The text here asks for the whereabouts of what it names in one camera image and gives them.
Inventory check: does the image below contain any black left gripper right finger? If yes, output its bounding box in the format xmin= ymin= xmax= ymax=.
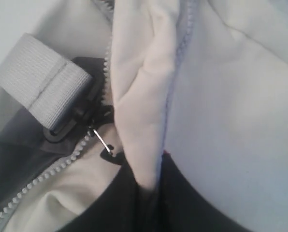
xmin=158 ymin=152 xmax=248 ymax=232

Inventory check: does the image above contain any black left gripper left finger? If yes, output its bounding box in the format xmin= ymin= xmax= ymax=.
xmin=66 ymin=158 xmax=144 ymax=232

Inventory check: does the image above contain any white canvas duffel bag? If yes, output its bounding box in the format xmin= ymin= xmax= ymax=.
xmin=0 ymin=0 xmax=288 ymax=232

